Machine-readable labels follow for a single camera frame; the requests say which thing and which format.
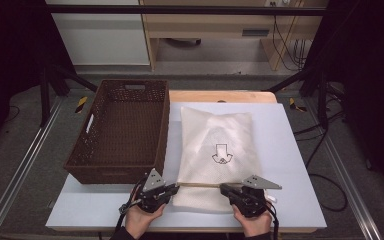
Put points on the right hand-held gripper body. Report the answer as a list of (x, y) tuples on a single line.
[(258, 182)]

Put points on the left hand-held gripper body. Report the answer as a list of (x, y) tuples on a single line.
[(153, 181)]

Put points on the brown woven basket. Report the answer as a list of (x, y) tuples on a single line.
[(126, 133)]

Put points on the cream mesh laundry bag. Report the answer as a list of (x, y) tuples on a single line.
[(213, 133)]

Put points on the person's left hand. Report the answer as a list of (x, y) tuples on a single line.
[(140, 223)]

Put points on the person's right hand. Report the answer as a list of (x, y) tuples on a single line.
[(256, 226)]

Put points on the yellow-black tape piece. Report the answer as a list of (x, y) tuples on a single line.
[(293, 104), (81, 104)]

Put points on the black metal stand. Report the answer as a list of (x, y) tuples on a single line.
[(322, 100), (44, 100)]

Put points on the white cabinet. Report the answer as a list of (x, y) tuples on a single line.
[(100, 40)]

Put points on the black curtain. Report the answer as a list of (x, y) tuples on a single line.
[(370, 66), (10, 50)]

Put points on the wooden desk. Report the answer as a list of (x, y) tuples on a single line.
[(206, 25)]

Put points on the black horizontal bar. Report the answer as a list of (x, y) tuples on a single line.
[(180, 10)]

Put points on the white power strip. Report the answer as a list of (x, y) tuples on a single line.
[(278, 2)]

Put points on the aluminium rail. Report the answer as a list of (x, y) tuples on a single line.
[(20, 166), (346, 186)]

